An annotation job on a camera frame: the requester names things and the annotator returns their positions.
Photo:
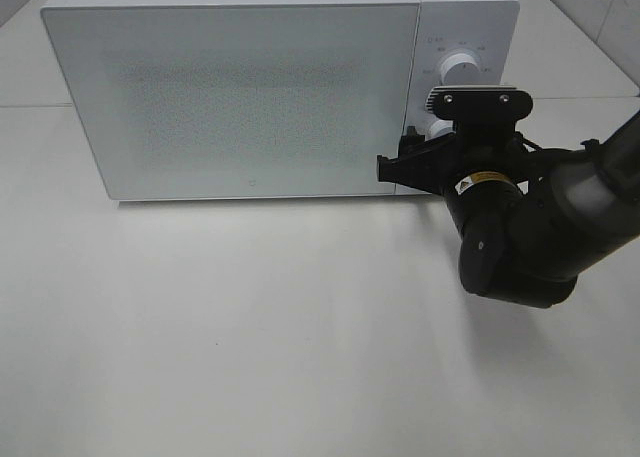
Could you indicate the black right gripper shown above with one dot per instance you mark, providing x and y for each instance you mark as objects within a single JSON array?
[{"x": 477, "y": 168}]

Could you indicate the white timer knob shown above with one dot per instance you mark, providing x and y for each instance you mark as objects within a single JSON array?
[{"x": 440, "y": 128}]

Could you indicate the white power knob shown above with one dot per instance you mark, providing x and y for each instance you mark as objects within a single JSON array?
[{"x": 459, "y": 68}]

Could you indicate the white microwave door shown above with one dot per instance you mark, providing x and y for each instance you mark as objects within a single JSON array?
[{"x": 184, "y": 103}]

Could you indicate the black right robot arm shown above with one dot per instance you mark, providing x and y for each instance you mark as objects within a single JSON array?
[{"x": 530, "y": 219}]

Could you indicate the white microwave oven body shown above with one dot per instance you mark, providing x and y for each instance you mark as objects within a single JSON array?
[{"x": 483, "y": 28}]

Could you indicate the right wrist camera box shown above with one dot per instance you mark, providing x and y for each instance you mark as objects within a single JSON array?
[{"x": 482, "y": 104}]

